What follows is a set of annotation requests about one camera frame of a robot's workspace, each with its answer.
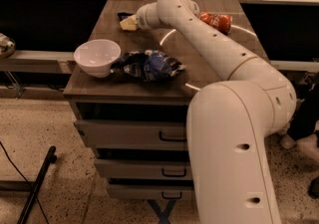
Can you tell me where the grey metal rail shelf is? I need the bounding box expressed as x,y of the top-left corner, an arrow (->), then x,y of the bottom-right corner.
0,51 -> 76,74

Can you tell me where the top grey drawer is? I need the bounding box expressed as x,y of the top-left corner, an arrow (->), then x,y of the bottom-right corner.
75,119 -> 186,150

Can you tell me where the white sneaker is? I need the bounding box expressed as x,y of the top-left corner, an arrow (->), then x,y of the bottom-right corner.
280,134 -> 296,149

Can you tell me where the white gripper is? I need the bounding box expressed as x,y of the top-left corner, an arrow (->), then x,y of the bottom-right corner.
120,3 -> 162,31

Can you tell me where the middle grey drawer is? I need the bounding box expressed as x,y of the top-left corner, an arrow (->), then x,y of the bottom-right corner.
94,159 -> 192,180

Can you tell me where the bottom grey drawer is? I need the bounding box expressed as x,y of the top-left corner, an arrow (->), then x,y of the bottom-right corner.
107,184 -> 194,200

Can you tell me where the plate with items at left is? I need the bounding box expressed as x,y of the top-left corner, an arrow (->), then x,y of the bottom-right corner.
0,33 -> 16,58

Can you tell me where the orange soda can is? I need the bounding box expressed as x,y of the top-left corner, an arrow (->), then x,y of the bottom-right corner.
200,12 -> 232,34

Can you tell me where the black pole on floor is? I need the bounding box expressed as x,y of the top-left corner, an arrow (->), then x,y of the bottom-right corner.
17,146 -> 57,224

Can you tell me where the crumpled blue chip bag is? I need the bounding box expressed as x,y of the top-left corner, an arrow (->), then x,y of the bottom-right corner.
111,49 -> 185,82

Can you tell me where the black floor cable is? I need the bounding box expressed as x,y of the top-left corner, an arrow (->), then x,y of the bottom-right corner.
0,140 -> 50,224

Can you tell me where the blue rxbar blueberry bar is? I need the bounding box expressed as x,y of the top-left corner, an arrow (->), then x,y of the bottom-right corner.
118,12 -> 132,21

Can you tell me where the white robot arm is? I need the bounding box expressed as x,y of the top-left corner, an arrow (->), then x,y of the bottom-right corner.
136,0 -> 296,224

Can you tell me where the white bowl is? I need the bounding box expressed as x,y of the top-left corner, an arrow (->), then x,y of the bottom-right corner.
74,39 -> 121,78

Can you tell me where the grey drawer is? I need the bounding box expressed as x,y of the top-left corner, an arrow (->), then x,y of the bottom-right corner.
75,119 -> 186,150
94,159 -> 192,180
107,184 -> 194,200

